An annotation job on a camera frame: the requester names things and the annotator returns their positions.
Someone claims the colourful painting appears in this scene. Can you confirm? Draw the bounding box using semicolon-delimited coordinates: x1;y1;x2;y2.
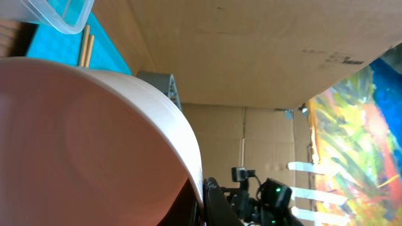
308;59;401;225

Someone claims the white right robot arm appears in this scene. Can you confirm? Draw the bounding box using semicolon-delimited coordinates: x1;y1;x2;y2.
221;167;303;226

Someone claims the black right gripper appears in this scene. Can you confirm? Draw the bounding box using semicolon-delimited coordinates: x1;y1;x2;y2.
221;167;259;223

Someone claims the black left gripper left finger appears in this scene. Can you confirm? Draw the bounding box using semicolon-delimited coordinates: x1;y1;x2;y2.
158;180;201;226

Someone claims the clear plastic bin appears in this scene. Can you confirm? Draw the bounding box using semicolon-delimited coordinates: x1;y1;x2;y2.
1;0;94;35

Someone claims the grey dishwasher rack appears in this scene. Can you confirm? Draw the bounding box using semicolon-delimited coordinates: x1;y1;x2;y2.
137;71;182;110

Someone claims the pink bowl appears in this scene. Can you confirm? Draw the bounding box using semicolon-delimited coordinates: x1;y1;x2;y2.
1;57;204;225

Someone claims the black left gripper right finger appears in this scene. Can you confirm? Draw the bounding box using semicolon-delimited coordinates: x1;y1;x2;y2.
204;178;244;226

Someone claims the wooden chopstick left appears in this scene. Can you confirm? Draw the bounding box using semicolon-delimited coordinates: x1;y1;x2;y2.
78;24;90;67

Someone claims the teal plastic tray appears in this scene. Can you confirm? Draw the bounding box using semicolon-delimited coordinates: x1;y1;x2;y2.
26;10;131;75

